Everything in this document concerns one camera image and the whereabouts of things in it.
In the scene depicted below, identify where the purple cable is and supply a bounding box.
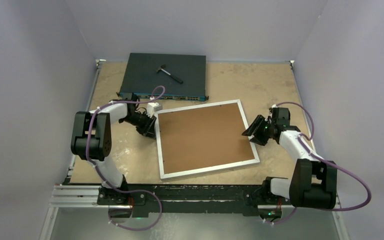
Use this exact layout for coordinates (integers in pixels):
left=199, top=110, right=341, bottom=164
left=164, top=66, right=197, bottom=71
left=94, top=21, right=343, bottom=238
left=84, top=85, right=163, bottom=232
left=261, top=101, right=373, bottom=227

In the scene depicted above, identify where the dark network switch box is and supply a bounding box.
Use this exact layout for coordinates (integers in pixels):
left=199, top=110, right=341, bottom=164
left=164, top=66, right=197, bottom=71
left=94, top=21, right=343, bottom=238
left=117, top=53, right=209, bottom=102

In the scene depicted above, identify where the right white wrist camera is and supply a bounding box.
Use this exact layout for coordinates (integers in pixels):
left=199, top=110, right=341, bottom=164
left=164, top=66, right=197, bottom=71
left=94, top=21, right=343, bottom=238
left=269, top=104, right=278, bottom=119

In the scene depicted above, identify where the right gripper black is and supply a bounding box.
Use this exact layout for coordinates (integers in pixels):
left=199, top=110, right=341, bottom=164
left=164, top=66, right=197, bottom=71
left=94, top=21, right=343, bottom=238
left=241, top=115, right=275, bottom=147

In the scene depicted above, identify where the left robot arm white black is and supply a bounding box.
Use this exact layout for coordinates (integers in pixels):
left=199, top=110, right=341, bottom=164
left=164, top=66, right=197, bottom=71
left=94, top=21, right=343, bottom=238
left=70, top=93, right=157, bottom=205

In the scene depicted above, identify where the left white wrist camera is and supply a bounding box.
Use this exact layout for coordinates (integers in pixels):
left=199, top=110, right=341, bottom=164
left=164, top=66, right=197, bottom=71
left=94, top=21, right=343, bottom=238
left=146, top=101, right=163, bottom=117

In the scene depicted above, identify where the small black-handled hammer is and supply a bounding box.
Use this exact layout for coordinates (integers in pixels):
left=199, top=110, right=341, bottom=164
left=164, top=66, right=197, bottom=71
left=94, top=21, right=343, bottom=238
left=156, top=64, right=184, bottom=84

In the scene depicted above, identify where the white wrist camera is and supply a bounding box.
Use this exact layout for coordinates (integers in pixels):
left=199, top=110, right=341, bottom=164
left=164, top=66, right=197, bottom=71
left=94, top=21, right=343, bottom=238
left=269, top=104, right=278, bottom=119
left=146, top=101, right=163, bottom=117

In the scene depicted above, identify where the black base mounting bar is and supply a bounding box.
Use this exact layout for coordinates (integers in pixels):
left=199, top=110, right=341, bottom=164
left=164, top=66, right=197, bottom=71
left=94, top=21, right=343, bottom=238
left=97, top=183, right=291, bottom=218

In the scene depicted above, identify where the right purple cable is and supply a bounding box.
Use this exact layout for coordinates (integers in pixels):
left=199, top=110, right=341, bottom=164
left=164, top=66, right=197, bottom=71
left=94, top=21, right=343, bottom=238
left=261, top=101, right=373, bottom=227

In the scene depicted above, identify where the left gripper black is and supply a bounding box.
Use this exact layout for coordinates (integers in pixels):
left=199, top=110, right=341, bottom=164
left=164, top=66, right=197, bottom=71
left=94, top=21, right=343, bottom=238
left=120, top=111, right=157, bottom=139

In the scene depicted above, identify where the white picture frame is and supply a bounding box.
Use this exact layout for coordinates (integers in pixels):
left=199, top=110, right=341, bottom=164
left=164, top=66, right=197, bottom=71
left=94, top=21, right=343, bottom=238
left=154, top=98, right=261, bottom=181

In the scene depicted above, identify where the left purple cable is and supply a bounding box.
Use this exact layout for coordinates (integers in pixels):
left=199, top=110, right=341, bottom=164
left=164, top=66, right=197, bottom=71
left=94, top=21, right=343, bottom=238
left=84, top=85, right=163, bottom=232

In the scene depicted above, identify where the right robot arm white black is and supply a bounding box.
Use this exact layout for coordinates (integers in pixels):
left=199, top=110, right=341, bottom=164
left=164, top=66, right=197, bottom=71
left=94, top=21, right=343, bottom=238
left=242, top=107, right=337, bottom=210

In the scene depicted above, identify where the brown cardboard backing board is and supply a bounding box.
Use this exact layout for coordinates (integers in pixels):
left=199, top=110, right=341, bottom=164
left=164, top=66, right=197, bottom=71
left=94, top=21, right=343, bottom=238
left=157, top=102, right=256, bottom=175

